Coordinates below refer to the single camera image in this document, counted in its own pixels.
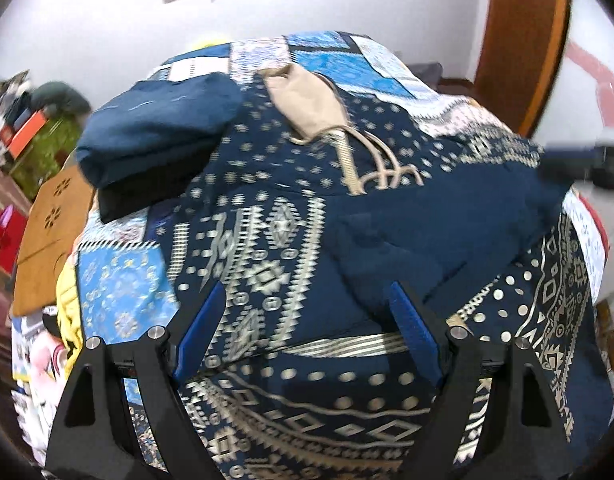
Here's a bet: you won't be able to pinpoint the brown wooden door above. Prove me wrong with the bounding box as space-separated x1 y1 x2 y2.
473 0 571 138

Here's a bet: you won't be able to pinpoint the dark green plush bag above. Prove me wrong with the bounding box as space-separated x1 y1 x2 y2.
30 81 91 116

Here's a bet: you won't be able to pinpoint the blue patchwork bed cover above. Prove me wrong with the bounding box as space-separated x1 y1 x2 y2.
29 32 604 478

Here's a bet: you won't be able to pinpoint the brown wooden bedside board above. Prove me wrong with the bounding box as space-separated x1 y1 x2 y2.
12 165 94 318

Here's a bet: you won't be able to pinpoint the yellow cloth at bedside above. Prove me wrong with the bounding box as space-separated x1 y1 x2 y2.
55 256 84 376

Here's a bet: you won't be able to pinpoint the orange box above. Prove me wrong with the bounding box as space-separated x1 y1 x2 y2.
8 110 46 159

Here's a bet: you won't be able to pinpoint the navy patterned large garment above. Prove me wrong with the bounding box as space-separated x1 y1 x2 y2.
156 75 613 479

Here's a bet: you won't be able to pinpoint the folded blue denim clothes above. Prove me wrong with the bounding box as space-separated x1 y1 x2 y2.
75 73 243 223

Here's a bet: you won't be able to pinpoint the red bag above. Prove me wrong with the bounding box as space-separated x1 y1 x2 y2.
0 205 27 275

